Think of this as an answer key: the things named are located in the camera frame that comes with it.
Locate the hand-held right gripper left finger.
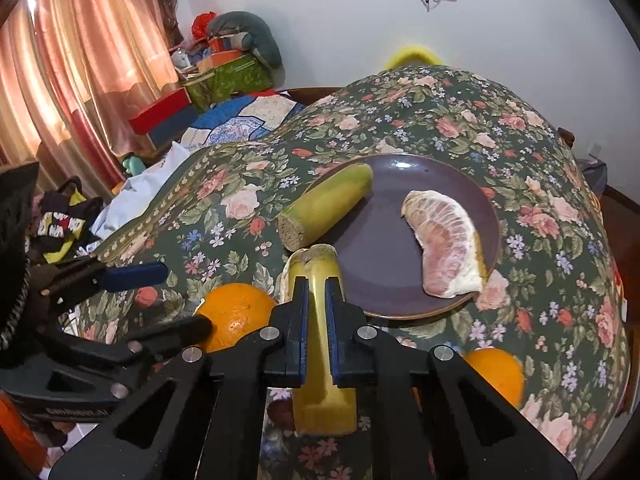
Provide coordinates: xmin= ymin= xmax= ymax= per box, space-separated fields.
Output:
xmin=47 ymin=276 xmax=309 ymax=480

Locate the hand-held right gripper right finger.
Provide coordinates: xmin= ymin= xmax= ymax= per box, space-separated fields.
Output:
xmin=324 ymin=278 xmax=579 ymax=480

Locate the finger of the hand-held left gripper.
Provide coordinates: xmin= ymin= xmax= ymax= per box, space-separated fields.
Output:
xmin=30 ymin=254 xmax=170 ymax=307
xmin=42 ymin=316 xmax=214 ymax=402

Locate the yellow banana piece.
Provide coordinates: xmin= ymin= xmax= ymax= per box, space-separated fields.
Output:
xmin=276 ymin=243 xmax=359 ymax=436

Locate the large orange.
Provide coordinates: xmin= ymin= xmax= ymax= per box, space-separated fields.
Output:
xmin=194 ymin=282 xmax=278 ymax=354

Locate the purple plate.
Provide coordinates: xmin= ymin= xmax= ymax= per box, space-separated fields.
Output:
xmin=320 ymin=154 xmax=502 ymax=320

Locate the black yellow bag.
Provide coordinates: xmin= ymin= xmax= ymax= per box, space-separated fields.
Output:
xmin=30 ymin=176 xmax=103 ymax=263

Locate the white cloth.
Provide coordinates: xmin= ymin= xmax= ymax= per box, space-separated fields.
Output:
xmin=90 ymin=141 xmax=206 ymax=251

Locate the teal toy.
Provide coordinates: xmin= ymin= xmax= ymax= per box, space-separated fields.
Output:
xmin=121 ymin=152 xmax=146 ymax=177

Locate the green sugarcane piece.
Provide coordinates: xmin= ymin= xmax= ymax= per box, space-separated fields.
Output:
xmin=277 ymin=162 xmax=375 ymax=252

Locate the peeled pomelo segment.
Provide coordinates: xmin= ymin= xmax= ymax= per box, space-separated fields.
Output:
xmin=400 ymin=189 xmax=490 ymax=300

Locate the dark blue box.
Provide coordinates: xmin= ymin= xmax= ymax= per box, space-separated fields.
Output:
xmin=147 ymin=105 xmax=201 ymax=147

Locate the red box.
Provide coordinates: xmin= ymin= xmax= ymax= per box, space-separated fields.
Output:
xmin=127 ymin=87 xmax=193 ymax=136

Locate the blue white patchwork quilt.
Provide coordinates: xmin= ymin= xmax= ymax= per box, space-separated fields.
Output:
xmin=175 ymin=91 xmax=306 ymax=153

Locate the pink curtain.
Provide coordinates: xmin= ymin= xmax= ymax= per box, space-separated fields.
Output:
xmin=0 ymin=0 xmax=183 ymax=196

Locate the green floral box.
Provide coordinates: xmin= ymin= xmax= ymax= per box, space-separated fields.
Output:
xmin=181 ymin=54 xmax=275 ymax=111

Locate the floral blanket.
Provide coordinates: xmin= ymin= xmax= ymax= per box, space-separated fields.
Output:
xmin=75 ymin=63 xmax=632 ymax=480

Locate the orange box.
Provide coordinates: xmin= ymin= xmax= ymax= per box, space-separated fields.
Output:
xmin=195 ymin=49 xmax=241 ymax=73

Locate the red fluffy ornament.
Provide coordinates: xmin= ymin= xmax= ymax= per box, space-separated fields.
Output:
xmin=191 ymin=11 xmax=221 ymax=41

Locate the grey plush toy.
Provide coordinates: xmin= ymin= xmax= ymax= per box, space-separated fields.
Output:
xmin=207 ymin=10 xmax=283 ymax=68

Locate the grey bag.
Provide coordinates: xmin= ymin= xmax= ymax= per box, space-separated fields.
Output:
xmin=575 ymin=157 xmax=608 ymax=196

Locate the wooden bed frame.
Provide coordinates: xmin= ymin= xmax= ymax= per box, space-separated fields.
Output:
xmin=277 ymin=87 xmax=351 ymax=108

